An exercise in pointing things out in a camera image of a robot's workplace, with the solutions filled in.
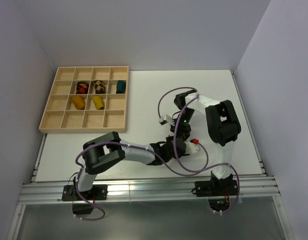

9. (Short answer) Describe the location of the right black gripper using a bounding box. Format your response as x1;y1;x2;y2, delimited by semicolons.
169;108;195;141

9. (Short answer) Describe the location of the yellow bear sock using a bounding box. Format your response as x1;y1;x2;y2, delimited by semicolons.
92;95;105;110

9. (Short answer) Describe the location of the mustard yellow sock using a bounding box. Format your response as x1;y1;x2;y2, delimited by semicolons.
71;95;86;110

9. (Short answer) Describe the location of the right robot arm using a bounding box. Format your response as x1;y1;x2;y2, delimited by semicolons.
173;90;241;195

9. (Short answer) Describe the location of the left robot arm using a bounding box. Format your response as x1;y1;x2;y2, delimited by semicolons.
73;131;187;200

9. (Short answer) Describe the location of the dark green rolled sock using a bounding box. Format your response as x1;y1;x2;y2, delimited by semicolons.
116;80;126;94

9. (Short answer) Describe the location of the brown checkered rolled sock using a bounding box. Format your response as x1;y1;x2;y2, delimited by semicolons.
92;80;106;94

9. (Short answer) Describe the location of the red black rolled sock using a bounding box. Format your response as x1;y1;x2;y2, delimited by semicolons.
75;81;89;95

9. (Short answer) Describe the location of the wooden compartment tray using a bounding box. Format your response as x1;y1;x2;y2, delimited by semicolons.
39;66;130;134

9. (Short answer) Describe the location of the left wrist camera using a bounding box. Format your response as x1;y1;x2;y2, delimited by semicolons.
184;138;201;155

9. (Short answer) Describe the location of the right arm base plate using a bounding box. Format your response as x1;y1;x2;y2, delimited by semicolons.
191;180;239;197

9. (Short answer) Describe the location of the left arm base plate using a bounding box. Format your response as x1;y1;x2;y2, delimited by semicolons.
61;184;108;202

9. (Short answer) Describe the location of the aluminium frame rail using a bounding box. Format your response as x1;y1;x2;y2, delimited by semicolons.
17;176;281;205

